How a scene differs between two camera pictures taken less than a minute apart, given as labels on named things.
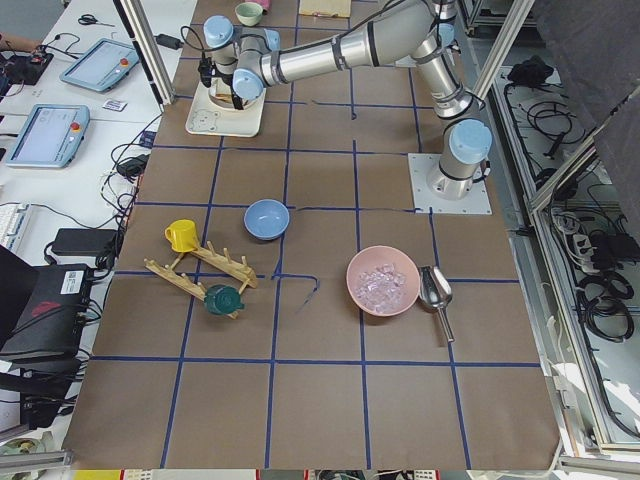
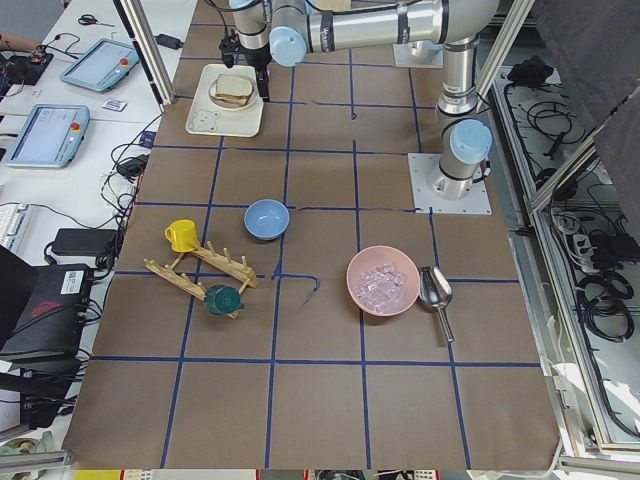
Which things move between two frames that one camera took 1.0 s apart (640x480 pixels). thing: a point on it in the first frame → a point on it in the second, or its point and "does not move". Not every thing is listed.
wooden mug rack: x=240 y=271 does not move
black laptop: x=43 y=309 does not move
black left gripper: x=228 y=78 → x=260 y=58
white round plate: x=215 y=100 does not move
